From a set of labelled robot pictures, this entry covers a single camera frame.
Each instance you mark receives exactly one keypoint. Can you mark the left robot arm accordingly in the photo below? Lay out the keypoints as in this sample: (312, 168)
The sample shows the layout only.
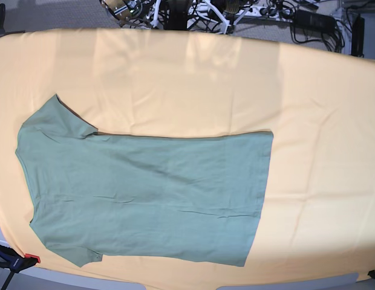
(228, 13)

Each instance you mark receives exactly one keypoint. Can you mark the black box on floor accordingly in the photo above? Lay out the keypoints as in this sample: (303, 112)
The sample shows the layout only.
(357, 40)

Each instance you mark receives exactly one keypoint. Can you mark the blue and red clamp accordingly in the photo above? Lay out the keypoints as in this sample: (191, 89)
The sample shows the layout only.
(15, 263)

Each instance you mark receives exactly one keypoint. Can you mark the white power strip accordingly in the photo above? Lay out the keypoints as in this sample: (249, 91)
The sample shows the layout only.
(254, 11)

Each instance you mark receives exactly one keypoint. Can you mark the black power adapter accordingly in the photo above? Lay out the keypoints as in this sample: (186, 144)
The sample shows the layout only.
(314, 21)

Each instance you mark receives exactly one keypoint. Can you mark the green T-shirt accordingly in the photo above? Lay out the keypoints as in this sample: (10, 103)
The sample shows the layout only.
(95, 194)

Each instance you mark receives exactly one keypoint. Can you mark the yellow tablecloth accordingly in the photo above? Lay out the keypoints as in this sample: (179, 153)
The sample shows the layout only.
(318, 218)

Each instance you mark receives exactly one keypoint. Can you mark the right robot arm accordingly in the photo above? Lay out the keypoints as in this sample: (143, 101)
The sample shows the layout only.
(127, 12)

